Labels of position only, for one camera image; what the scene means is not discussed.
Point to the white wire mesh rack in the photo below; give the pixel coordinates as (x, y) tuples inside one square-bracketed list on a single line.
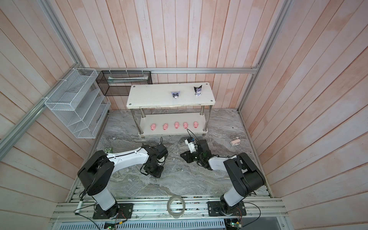
[(80, 107)]

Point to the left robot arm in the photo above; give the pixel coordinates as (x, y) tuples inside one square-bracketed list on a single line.
[(96, 172)]

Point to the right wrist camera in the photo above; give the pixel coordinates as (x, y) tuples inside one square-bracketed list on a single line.
[(190, 142)]

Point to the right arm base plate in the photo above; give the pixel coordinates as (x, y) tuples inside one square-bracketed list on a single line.
[(220, 208)]

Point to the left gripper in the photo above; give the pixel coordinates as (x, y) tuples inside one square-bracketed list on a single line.
[(156, 174)]

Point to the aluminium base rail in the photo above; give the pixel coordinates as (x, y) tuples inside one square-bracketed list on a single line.
[(157, 208)]

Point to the black mesh basket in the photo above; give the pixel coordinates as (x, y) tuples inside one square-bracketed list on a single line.
[(118, 83)]

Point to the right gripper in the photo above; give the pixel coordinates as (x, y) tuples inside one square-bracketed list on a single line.
[(189, 155)]

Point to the pink small toy right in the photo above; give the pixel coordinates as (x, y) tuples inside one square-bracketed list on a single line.
[(235, 142)]

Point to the clear tape roll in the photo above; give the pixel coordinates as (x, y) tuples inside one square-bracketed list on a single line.
[(176, 206)]

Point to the white two-tier shelf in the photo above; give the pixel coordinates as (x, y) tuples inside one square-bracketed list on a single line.
[(158, 96)]

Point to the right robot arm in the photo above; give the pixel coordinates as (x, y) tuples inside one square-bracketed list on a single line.
[(244, 175)]

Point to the green frog block toy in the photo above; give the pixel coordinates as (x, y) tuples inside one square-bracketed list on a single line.
[(108, 150)]

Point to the black purple figure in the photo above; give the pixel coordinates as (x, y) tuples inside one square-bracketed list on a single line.
[(198, 90)]

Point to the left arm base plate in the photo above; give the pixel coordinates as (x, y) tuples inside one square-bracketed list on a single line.
[(118, 210)]

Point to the white marker pen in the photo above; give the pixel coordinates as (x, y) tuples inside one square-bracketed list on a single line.
[(77, 211)]

